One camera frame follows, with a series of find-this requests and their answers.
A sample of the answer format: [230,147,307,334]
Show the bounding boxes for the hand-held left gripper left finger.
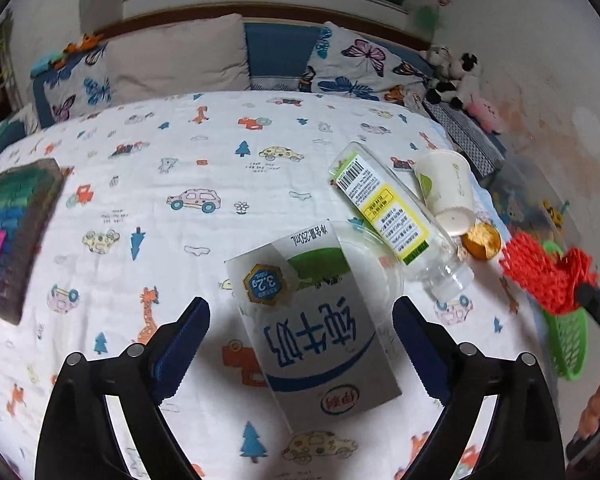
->
[35,296,212,480]

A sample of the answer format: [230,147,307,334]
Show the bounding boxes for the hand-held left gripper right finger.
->
[392,295,566,480]

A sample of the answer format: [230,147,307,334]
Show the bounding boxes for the green plastic basket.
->
[539,240,592,382]

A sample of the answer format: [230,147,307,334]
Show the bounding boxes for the red mesh net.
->
[498,232,595,317]

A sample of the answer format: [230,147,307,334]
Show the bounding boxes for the white blue milk carton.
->
[223,235,404,434]

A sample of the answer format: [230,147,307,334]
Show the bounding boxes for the round clear lidded pudding cup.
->
[336,220,405,307]

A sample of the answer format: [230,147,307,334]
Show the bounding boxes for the yellow toy vehicle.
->
[542,199,567,227]

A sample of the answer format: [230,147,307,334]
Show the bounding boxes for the clear plastic bottle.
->
[327,142,476,306]

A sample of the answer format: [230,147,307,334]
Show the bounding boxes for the clear storage box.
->
[489,159,582,247]

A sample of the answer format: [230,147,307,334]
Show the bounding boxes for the white paper cup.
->
[413,149,477,237]

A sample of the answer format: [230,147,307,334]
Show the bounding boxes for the white printed blanket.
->
[0,91,567,480]

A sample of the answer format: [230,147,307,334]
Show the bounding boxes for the colourful block box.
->
[0,158,65,326]

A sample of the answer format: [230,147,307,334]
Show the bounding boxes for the black white patterned cloth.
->
[422,99,507,189]

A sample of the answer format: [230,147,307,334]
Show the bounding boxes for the pink plush toy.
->
[464,92,507,135]

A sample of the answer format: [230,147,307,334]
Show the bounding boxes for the black white cow plush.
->
[419,45,482,110]

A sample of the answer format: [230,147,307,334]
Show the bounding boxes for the small butterfly print pillow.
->
[42,42,114,124]

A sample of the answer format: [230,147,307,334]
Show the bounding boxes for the large butterfly print pillow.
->
[304,20,432,109]

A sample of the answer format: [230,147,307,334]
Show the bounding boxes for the beige pillow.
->
[103,13,251,106]

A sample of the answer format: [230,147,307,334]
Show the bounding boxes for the blue headboard cushion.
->
[243,21,327,94]

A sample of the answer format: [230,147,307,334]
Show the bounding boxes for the teal plush toy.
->
[29,52,67,79]

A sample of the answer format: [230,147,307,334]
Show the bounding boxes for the orange plush toy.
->
[62,32,105,57]

